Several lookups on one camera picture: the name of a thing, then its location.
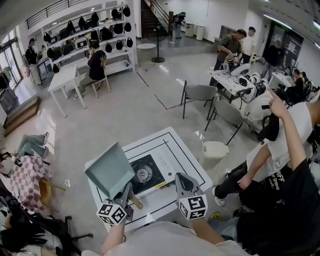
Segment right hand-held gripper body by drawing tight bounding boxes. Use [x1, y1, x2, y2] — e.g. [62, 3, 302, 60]
[176, 188, 209, 221]

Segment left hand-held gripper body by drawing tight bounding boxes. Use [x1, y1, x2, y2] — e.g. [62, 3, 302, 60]
[96, 197, 135, 226]

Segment white portable gas stove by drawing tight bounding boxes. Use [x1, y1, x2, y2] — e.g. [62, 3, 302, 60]
[127, 147, 176, 196]

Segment grey-green square pan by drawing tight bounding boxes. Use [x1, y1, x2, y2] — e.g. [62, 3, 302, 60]
[84, 141, 144, 210]

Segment person's right forearm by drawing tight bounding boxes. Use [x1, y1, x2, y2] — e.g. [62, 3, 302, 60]
[190, 216, 227, 247]

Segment person's left forearm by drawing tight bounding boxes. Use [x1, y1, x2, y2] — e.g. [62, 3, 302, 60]
[99, 221, 128, 255]

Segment yellow-green shoe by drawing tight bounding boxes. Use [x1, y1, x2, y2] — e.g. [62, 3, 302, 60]
[208, 211, 222, 223]

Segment white lidded bin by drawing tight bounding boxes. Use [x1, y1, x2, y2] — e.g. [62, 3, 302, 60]
[202, 140, 230, 160]

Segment person's white shirt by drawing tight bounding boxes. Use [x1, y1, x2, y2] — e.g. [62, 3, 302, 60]
[81, 221, 253, 256]

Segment black office chair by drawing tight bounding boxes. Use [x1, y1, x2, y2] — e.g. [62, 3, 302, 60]
[37, 214, 94, 253]

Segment wooden stool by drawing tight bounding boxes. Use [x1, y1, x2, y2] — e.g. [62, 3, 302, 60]
[38, 178, 67, 209]

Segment grey chair black legs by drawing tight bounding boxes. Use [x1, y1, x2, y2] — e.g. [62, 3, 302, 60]
[204, 99, 251, 146]
[180, 80, 218, 120]

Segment white equipment table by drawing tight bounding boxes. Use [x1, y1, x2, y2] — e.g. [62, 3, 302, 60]
[208, 69, 254, 101]

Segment wooden chair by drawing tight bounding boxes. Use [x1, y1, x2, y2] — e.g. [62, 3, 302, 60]
[90, 74, 112, 99]

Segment wooden step platform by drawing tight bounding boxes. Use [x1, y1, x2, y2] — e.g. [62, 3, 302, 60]
[3, 96, 42, 137]

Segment white shelf unit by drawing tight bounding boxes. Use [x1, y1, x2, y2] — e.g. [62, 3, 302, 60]
[40, 1, 136, 74]

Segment white rectangular table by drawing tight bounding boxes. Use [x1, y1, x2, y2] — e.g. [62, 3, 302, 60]
[47, 64, 88, 119]

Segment round white table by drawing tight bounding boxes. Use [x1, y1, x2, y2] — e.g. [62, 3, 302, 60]
[136, 42, 157, 71]

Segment black standing fan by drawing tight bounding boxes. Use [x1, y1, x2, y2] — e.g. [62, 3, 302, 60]
[145, 23, 171, 64]

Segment white cylindrical cabinet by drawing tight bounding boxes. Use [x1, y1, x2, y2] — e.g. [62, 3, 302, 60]
[195, 24, 206, 41]

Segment row of black bags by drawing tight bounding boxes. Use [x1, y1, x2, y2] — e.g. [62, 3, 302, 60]
[42, 4, 134, 74]

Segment staircase with railing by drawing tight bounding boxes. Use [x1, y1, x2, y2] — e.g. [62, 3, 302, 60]
[140, 0, 174, 39]

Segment black balcony railing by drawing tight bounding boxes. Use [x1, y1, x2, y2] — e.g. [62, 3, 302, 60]
[24, 0, 107, 30]

